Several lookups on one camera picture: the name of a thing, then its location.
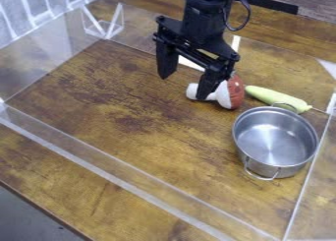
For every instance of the plush brown white mushroom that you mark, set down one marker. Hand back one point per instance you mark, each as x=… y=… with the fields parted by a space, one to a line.
x=229 y=93

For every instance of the silver metal pot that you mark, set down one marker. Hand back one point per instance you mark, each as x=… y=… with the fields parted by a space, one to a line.
x=276 y=142

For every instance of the clear acrylic enclosure wall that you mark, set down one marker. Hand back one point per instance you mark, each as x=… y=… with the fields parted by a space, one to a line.
x=109 y=150

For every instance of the black bar in background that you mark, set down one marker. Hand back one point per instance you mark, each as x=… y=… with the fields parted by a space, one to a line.
x=274 y=5

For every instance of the spoon with green handle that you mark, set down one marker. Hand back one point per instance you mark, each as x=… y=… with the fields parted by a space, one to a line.
x=278 y=99

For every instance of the clear acrylic triangular bracket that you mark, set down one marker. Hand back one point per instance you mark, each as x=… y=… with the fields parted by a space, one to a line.
x=100 y=28

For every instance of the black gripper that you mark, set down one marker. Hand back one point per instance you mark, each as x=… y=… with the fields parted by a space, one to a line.
x=184 y=38

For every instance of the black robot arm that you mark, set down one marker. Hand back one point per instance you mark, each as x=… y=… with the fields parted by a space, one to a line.
x=210 y=12

